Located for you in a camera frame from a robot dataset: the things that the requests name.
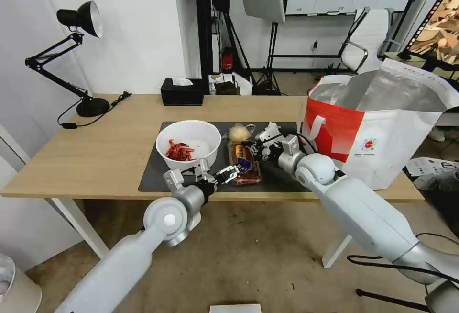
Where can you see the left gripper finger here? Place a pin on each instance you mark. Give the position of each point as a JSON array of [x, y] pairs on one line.
[[228, 181], [226, 171]]

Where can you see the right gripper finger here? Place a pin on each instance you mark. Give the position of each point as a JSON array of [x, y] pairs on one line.
[[263, 155], [256, 145]]

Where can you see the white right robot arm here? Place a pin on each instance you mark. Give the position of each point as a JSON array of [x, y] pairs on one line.
[[358, 212]]

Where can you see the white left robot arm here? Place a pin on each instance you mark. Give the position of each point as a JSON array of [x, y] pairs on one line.
[[125, 266]]

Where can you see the white and red takeout bag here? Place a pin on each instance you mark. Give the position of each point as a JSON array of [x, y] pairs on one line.
[[380, 148]]

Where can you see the clear plastic snack wrapper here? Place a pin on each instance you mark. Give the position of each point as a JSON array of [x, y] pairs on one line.
[[247, 177]]

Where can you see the crumpled beige tissue ball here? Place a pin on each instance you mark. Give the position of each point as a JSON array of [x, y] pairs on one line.
[[238, 133]]

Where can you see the white paper bowl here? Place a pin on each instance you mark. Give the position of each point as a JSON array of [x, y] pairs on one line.
[[206, 146]]

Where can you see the red crayfish shells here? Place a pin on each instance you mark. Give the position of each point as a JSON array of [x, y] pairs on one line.
[[177, 152]]

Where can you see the black table mat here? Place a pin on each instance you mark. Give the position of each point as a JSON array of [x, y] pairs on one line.
[[154, 180]]

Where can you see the black tissue box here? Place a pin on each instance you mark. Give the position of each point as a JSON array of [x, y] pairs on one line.
[[181, 96]]

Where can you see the red canister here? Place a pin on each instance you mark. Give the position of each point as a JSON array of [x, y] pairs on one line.
[[227, 61]]

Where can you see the black light stand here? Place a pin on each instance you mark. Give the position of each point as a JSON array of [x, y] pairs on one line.
[[271, 54]]

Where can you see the white table leg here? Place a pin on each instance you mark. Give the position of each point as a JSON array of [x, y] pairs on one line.
[[335, 252], [82, 227]]

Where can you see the white robot front shell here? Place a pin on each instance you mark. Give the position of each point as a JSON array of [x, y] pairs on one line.
[[235, 308]]

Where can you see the black desk lamp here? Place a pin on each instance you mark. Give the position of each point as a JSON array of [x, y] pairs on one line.
[[91, 106]]

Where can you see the white office chair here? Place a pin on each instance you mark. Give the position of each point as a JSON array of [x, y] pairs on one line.
[[369, 29]]

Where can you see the printed white papers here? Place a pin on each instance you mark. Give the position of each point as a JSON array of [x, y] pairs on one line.
[[430, 167]]

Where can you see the white waste bin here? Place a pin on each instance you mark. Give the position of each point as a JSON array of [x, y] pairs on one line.
[[18, 288]]

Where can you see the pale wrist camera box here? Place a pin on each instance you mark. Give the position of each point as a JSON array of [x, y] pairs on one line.
[[201, 168], [268, 133]]

